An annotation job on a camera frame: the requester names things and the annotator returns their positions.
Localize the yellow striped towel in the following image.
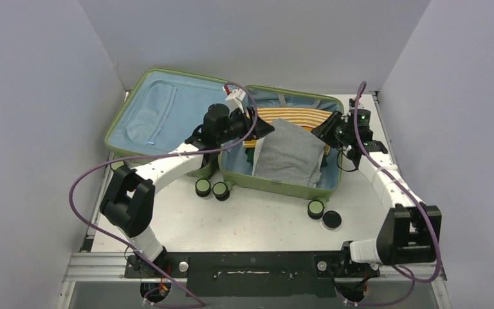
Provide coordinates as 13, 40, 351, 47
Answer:
257, 108, 333, 131

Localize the grey cloth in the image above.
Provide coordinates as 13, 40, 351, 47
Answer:
254, 118, 325, 187

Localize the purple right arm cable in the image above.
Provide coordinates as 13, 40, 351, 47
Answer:
336, 80, 443, 307

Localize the grey suitcase strap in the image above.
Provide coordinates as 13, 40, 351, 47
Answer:
277, 93, 322, 109

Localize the far left suitcase wheel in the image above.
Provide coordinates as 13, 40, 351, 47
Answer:
109, 160, 125, 171

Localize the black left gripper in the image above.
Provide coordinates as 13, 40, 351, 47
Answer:
217, 107, 274, 145

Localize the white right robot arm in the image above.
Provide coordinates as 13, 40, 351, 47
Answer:
312, 109, 441, 276

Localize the front green suitcase wheel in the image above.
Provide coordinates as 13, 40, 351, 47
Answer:
307, 200, 325, 220

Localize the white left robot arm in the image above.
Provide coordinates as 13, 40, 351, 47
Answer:
99, 104, 275, 277

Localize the green suitcase with blue lining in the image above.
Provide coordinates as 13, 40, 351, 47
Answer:
104, 69, 343, 201

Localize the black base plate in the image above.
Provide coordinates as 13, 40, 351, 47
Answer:
123, 250, 380, 299

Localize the aluminium frame rail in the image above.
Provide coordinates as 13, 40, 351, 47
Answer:
63, 252, 435, 283

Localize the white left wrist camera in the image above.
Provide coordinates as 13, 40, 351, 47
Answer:
224, 89, 246, 113

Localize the middle left suitcase wheel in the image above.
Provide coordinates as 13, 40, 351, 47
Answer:
195, 178, 212, 198

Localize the green shirt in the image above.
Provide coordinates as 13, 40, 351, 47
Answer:
245, 147, 255, 165

